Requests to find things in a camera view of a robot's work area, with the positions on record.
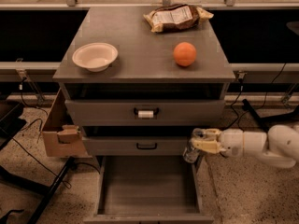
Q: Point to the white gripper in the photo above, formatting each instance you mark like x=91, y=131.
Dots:
x=232, y=142

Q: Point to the silver redbull can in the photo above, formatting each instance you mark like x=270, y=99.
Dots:
x=191, y=154

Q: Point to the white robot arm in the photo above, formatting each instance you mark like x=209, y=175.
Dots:
x=279, y=147

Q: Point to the grey drawer cabinet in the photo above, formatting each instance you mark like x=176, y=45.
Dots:
x=145, y=68

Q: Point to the grey open bottom drawer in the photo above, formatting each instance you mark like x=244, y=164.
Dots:
x=148, y=190

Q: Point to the grey middle drawer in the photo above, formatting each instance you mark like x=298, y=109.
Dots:
x=135, y=145

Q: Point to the grey top drawer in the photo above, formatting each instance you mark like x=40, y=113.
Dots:
x=144, y=112

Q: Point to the orange fruit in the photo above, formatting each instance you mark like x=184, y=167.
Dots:
x=184, y=54

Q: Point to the brown chip bag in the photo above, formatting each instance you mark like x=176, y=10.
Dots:
x=177, y=17

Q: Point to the white paper bowl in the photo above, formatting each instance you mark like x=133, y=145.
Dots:
x=95, y=57

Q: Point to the cardboard box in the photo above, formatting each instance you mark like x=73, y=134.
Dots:
x=61, y=137

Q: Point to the black stand leg left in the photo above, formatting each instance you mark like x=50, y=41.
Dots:
x=46, y=192

